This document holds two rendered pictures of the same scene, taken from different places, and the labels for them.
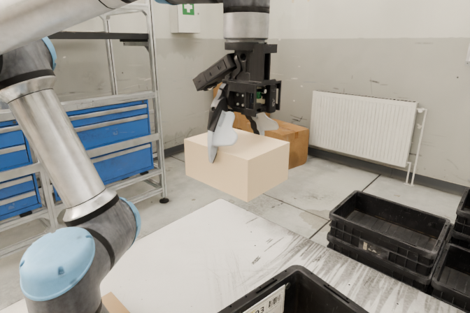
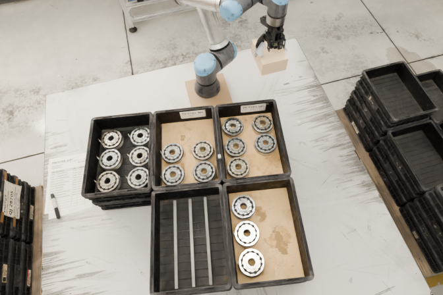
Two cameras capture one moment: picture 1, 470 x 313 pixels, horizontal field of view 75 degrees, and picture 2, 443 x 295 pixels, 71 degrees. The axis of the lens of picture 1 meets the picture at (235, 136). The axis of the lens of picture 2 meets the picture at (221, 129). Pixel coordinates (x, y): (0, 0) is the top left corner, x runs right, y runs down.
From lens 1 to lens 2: 1.04 m
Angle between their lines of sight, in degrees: 51
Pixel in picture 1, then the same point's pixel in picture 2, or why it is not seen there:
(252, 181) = (264, 70)
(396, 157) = not seen: outside the picture
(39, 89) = not seen: outside the picture
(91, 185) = (219, 38)
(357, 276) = (324, 110)
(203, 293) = (256, 88)
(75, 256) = (209, 66)
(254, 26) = (274, 23)
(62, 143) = (210, 21)
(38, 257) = (199, 62)
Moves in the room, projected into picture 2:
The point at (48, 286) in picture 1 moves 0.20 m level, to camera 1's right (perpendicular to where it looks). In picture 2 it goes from (200, 73) to (233, 89)
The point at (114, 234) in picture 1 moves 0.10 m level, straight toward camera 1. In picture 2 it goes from (223, 59) to (221, 74)
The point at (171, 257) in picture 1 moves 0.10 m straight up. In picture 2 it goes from (251, 66) to (252, 54)
